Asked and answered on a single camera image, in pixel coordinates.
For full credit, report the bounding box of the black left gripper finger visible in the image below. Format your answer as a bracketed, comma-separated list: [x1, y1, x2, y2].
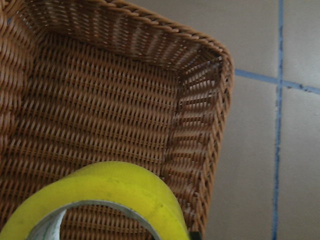
[189, 231, 202, 240]

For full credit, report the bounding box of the yellow tape roll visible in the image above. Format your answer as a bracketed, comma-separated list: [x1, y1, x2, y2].
[0, 161, 190, 240]

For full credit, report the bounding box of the brown wicker basket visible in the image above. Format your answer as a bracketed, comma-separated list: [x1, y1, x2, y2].
[0, 0, 234, 234]

